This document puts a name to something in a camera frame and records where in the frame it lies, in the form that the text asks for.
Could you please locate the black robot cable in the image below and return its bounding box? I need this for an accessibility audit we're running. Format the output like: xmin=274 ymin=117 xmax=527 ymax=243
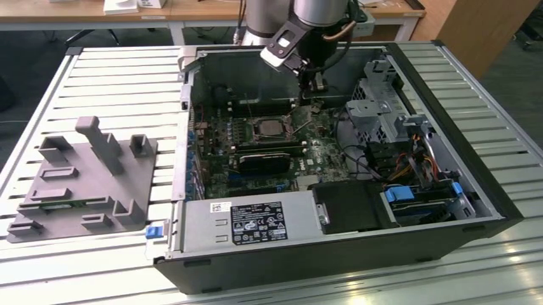
xmin=317 ymin=0 xmax=357 ymax=76

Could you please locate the black office chair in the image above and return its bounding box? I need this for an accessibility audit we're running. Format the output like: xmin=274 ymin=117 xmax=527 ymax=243
xmin=515 ymin=18 xmax=543 ymax=51

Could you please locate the coloured wire bundle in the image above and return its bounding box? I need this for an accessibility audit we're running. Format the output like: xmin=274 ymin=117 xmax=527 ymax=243
xmin=393 ymin=135 xmax=441 ymax=184

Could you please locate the green motherboard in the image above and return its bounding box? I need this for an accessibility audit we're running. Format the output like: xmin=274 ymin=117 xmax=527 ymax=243
xmin=188 ymin=101 xmax=354 ymax=200

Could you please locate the wooden desk white frame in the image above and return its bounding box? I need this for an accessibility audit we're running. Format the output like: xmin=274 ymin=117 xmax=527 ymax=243
xmin=170 ymin=0 xmax=429 ymax=45
xmin=0 ymin=0 xmax=171 ymax=32

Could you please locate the silver metal drive cage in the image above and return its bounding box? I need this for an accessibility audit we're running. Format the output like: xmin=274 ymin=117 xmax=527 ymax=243
xmin=343 ymin=58 xmax=438 ymax=144

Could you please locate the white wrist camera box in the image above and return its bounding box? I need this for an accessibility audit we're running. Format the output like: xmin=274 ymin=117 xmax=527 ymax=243
xmin=260 ymin=19 xmax=311 ymax=72

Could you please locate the plain white box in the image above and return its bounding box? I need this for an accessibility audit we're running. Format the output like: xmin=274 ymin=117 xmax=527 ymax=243
xmin=104 ymin=0 xmax=142 ymax=16

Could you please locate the black RAM stick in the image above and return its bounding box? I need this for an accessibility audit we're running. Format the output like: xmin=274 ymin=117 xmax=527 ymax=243
xmin=236 ymin=97 xmax=298 ymax=107

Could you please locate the metal socket cover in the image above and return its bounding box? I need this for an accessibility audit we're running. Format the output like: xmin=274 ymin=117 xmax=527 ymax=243
xmin=287 ymin=103 xmax=318 ymax=134

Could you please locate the black wire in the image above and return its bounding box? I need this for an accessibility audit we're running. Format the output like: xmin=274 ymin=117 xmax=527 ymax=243
xmin=339 ymin=144 xmax=383 ymax=184

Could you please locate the black open PC case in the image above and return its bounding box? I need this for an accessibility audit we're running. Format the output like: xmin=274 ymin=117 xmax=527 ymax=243
xmin=152 ymin=40 xmax=526 ymax=295

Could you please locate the grey power supply with label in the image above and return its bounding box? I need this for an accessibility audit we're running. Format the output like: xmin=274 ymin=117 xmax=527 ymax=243
xmin=168 ymin=190 xmax=326 ymax=255

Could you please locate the silver CPU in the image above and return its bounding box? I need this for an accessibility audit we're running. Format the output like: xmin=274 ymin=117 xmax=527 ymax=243
xmin=254 ymin=119 xmax=284 ymax=137

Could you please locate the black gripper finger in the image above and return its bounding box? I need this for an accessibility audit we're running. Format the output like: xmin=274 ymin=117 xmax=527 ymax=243
xmin=296 ymin=62 xmax=314 ymax=96
xmin=309 ymin=68 xmax=331 ymax=98

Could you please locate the blue disk carrier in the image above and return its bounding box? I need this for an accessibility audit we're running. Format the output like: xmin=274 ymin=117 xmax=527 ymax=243
xmin=383 ymin=186 xmax=417 ymax=201

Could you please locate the black graphics card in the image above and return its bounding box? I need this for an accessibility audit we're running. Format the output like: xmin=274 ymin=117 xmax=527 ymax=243
xmin=228 ymin=152 xmax=294 ymax=175

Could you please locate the CPU socket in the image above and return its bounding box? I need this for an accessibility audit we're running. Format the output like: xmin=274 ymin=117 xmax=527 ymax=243
xmin=250 ymin=116 xmax=296 ymax=142

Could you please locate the grey parts rack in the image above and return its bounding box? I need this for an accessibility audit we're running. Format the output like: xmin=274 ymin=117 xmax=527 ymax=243
xmin=6 ymin=116 xmax=160 ymax=244

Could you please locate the green RAM stick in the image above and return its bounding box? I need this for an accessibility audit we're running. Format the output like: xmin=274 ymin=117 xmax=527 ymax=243
xmin=40 ymin=199 xmax=107 ymax=211

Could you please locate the wooden cabinet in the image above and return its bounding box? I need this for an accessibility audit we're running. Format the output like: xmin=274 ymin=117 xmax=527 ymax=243
xmin=410 ymin=0 xmax=543 ymax=80

